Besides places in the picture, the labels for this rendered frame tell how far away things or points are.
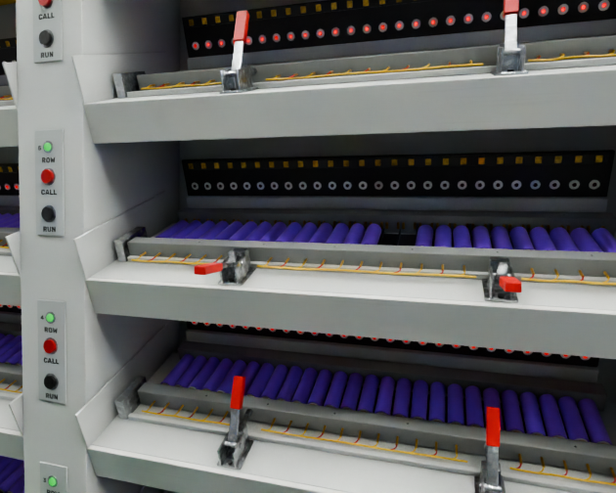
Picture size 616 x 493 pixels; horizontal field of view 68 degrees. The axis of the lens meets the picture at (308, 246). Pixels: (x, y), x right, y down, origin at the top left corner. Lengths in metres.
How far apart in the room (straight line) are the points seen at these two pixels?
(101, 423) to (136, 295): 0.17
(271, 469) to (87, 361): 0.25
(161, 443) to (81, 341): 0.15
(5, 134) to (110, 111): 0.16
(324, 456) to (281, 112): 0.37
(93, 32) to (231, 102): 0.20
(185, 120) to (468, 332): 0.36
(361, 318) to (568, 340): 0.18
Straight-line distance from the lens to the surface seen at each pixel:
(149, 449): 0.61
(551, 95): 0.46
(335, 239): 0.53
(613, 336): 0.47
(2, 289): 0.69
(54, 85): 0.63
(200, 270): 0.43
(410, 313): 0.44
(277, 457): 0.55
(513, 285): 0.38
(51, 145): 0.61
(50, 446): 0.68
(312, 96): 0.47
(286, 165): 0.62
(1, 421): 0.75
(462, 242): 0.52
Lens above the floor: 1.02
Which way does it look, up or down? 3 degrees down
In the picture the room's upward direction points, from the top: 1 degrees clockwise
